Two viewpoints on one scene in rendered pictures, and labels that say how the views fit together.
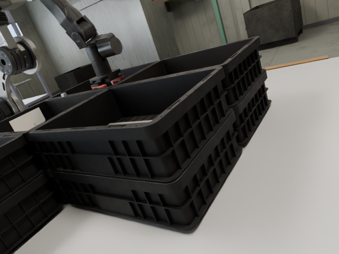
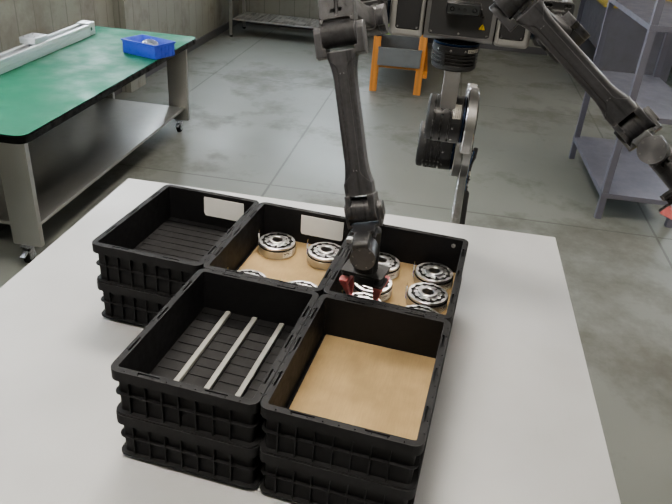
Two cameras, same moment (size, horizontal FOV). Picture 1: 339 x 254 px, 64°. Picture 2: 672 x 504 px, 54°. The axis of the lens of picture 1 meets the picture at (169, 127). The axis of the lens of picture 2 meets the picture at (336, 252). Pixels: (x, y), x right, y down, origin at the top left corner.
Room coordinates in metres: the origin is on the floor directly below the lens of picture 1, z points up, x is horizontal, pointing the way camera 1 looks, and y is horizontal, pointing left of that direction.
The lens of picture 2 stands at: (0.31, -1.02, 1.76)
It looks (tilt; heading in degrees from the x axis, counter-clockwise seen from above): 29 degrees down; 63
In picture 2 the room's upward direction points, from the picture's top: 5 degrees clockwise
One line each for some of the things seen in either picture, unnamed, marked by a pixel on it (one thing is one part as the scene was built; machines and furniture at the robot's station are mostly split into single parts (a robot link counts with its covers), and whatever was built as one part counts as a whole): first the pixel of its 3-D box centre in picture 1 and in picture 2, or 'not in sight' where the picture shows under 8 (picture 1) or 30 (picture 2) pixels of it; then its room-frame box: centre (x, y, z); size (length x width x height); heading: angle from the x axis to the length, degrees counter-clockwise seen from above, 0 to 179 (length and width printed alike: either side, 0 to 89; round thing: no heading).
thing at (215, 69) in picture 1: (124, 104); (224, 331); (0.62, 0.08, 0.92); 0.40 x 0.30 x 0.02; 50
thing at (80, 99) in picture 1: (47, 129); (286, 262); (0.88, 0.39, 0.87); 0.40 x 0.30 x 0.11; 50
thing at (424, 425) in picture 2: (185, 65); (364, 363); (0.85, -0.11, 0.92); 0.40 x 0.30 x 0.02; 50
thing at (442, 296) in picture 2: not in sight; (427, 293); (1.17, 0.14, 0.86); 0.10 x 0.10 x 0.01
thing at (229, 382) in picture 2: (132, 123); (224, 350); (0.62, 0.08, 0.87); 0.40 x 0.30 x 0.11; 50
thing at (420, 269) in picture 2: not in sight; (434, 272); (1.24, 0.23, 0.86); 0.10 x 0.10 x 0.01
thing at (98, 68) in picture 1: (102, 69); (366, 261); (0.99, 0.15, 0.98); 0.10 x 0.07 x 0.07; 133
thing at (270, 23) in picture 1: (275, 22); not in sight; (5.20, -2.56, 0.36); 1.06 x 0.87 x 0.73; 145
